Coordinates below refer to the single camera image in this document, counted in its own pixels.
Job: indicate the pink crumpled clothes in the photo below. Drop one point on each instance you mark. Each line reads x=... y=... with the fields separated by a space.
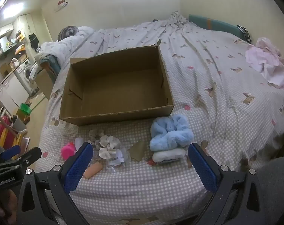
x=268 y=61

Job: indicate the white paper piece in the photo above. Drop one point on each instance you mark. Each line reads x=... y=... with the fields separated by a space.
x=79 y=143

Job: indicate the white printed quilt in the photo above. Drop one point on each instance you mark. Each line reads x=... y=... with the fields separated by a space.
x=69 y=44

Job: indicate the black hanging garment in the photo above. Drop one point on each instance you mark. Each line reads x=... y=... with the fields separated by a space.
x=34 y=41

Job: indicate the clear plastic packet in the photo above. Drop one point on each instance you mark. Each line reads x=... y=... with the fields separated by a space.
x=117 y=159

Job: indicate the red white wall decoration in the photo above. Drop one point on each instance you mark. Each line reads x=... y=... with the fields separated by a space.
x=61 y=4

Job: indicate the white kitchen cabinet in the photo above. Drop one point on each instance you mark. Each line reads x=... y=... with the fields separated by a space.
x=10 y=91

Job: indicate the teal orange folded blanket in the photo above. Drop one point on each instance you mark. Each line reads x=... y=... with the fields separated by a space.
x=50 y=64

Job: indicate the pink rubber toy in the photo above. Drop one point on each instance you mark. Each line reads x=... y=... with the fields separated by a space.
x=67 y=151

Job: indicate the person's grey pants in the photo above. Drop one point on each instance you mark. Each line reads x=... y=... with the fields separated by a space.
x=275 y=187

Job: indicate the khaki cardboard piece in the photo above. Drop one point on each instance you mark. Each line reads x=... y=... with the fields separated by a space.
x=137 y=152

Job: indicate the beige floral scrunchie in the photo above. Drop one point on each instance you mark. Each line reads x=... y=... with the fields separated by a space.
x=96 y=134

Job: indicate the red yellow folding frame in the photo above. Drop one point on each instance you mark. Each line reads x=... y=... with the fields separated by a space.
x=2 y=133

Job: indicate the grey bin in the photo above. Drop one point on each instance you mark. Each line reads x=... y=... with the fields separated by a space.
x=20 y=124

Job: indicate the white washing machine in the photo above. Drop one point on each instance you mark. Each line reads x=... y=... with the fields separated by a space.
x=26 y=72

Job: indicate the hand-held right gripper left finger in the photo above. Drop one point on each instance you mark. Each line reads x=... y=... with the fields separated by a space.
x=77 y=168

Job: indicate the cluttered kitchen shelf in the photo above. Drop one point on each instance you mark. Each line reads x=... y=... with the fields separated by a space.
x=8 y=44

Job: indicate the tall brown cardboard box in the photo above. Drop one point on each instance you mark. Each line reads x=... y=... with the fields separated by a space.
x=44 y=84

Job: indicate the teal pillow with orange stripe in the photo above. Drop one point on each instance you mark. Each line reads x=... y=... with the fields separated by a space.
x=221 y=25

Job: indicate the white fluffy sock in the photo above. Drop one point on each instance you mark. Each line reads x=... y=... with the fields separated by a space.
x=168 y=156

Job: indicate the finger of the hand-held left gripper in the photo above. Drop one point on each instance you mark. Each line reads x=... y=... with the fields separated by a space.
x=30 y=155
x=10 y=151

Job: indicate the grey white scrunchie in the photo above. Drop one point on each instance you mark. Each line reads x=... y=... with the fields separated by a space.
x=109 y=146

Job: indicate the green dustpan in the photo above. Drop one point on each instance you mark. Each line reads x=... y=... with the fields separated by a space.
x=25 y=109

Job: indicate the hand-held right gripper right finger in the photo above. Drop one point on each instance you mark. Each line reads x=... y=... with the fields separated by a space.
x=204 y=168

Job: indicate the black white checked cloth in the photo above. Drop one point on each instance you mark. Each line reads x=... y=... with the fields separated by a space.
x=246 y=34

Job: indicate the peach soft cylinder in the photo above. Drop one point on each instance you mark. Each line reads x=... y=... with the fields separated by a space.
x=92 y=171

